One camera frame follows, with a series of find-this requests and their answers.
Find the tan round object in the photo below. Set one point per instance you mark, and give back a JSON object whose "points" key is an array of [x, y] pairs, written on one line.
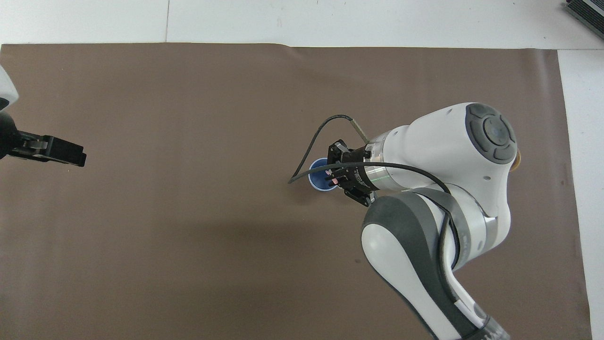
{"points": [[519, 159]]}

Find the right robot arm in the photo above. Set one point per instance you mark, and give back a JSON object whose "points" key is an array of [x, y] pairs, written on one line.
{"points": [[439, 151]]}

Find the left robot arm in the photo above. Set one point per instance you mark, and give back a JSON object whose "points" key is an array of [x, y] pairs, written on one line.
{"points": [[5, 89]]}

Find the blue cup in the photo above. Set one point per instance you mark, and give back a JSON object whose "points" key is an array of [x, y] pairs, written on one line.
{"points": [[315, 175]]}

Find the black stand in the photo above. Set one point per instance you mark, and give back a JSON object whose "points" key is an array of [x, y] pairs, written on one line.
{"points": [[587, 13]]}

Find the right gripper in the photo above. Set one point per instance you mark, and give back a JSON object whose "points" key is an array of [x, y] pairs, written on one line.
{"points": [[362, 177]]}

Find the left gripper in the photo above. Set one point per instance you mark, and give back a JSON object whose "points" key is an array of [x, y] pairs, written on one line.
{"points": [[8, 137]]}

